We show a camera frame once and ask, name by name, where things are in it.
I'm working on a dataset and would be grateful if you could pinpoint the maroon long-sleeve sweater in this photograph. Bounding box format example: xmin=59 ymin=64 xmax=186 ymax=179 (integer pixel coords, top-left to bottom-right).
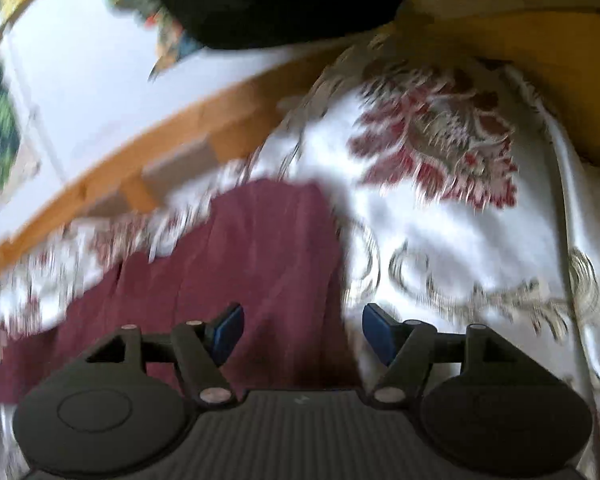
xmin=0 ymin=180 xmax=360 ymax=404

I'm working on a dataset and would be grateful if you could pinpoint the white floral satin bedspread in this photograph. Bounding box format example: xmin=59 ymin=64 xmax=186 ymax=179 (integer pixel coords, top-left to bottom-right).
xmin=0 ymin=35 xmax=600 ymax=479

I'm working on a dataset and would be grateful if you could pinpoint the anime character poster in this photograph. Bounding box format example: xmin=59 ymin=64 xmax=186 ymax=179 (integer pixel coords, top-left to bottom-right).
xmin=0 ymin=60 xmax=41 ymax=208

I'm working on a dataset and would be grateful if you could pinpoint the colourful peacock poster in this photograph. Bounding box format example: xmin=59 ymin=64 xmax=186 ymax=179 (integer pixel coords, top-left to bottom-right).
xmin=106 ymin=0 xmax=204 ymax=80

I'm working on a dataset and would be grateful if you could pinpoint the wooden bed frame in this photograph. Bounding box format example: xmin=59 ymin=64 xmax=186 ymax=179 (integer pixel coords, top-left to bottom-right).
xmin=0 ymin=0 xmax=600 ymax=274

